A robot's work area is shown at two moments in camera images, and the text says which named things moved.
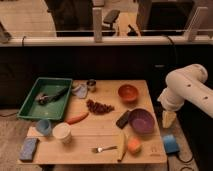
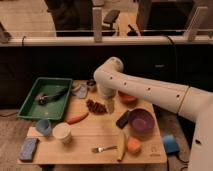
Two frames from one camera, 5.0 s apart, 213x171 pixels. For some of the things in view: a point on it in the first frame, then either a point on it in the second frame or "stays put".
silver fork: [98, 150] stays put
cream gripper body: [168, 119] -> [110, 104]
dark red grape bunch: [98, 108] stays put
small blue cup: [43, 127] stays put
